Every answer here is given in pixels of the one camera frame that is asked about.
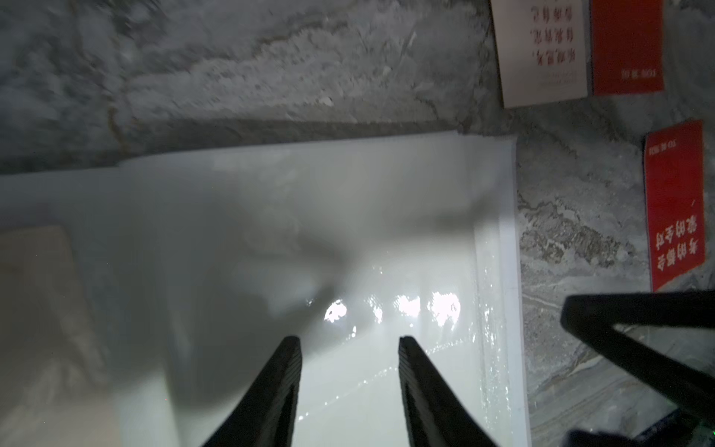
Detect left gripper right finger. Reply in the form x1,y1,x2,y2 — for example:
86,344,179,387
398,336,495,447

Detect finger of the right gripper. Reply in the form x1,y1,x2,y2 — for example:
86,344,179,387
560,291,714,425

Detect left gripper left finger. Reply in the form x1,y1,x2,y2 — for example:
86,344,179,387
204,335,303,447

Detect white photo album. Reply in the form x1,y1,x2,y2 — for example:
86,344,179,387
1,132,531,446

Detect beige card gold characters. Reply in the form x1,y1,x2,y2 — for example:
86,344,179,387
1,226,122,446

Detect beige card small red text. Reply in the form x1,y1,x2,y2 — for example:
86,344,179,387
491,0,588,108

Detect red card top row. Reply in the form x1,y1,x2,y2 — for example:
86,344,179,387
590,0,664,96

